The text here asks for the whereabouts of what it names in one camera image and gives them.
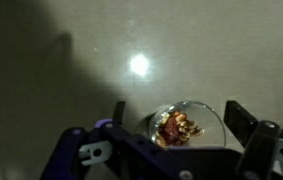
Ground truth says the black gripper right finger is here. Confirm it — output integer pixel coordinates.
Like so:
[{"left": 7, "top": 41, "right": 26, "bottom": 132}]
[{"left": 223, "top": 100, "right": 283, "bottom": 180}]

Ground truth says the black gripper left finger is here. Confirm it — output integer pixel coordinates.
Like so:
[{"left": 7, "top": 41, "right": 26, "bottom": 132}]
[{"left": 40, "top": 101, "right": 189, "bottom": 180}]

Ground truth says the mixed nuts and dried fruit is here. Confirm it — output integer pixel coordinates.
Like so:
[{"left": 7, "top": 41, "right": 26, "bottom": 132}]
[{"left": 154, "top": 110, "right": 205, "bottom": 148}]

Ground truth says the clear glass cup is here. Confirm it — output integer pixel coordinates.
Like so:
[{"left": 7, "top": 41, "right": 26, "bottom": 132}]
[{"left": 148, "top": 100, "right": 227, "bottom": 149}]

